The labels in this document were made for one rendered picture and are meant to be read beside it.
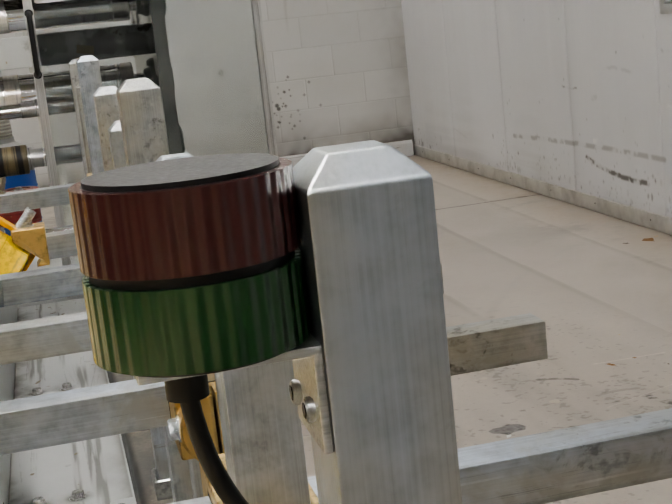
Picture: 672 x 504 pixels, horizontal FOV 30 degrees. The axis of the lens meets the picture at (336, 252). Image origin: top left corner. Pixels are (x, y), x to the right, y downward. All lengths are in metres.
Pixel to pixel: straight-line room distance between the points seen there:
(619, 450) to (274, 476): 0.21
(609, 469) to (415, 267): 0.40
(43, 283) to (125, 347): 1.06
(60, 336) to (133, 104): 0.22
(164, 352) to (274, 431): 0.29
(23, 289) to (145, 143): 0.36
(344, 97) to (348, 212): 9.15
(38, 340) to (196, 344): 0.83
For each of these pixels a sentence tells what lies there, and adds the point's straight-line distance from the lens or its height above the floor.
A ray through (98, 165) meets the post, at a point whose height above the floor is 0.99.
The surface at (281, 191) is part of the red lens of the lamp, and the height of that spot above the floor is 1.17.
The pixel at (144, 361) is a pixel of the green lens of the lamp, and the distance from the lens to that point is 0.32.
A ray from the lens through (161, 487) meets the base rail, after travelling 1.41.
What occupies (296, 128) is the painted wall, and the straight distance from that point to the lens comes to 9.42.
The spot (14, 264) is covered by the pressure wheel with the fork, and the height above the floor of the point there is 0.93.
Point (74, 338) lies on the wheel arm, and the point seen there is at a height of 0.94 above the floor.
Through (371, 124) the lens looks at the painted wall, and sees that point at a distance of 9.55.
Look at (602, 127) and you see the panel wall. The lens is 6.49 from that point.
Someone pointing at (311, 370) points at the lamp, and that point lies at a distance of 0.34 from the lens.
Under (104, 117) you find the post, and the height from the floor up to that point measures 1.10.
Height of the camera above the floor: 1.21
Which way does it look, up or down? 11 degrees down
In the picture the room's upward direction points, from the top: 6 degrees counter-clockwise
